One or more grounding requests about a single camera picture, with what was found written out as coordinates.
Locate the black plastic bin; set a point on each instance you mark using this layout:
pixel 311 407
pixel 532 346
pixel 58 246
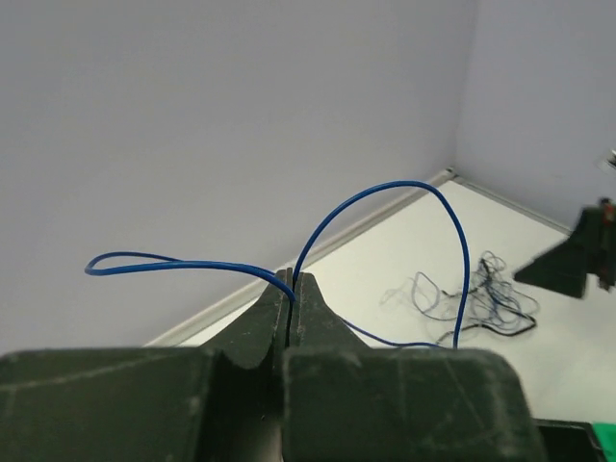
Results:
pixel 569 441

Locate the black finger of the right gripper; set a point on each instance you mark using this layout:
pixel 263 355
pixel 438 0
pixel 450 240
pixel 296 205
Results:
pixel 563 269

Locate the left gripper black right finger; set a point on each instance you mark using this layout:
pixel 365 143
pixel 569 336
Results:
pixel 352 402

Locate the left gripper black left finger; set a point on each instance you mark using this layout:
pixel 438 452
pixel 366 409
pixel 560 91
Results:
pixel 214 402

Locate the aluminium table edge frame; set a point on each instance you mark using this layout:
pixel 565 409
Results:
pixel 436 267

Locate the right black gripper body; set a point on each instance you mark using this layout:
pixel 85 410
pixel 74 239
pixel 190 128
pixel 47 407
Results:
pixel 606 258

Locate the green plastic bin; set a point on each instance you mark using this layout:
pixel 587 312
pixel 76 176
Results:
pixel 606 436

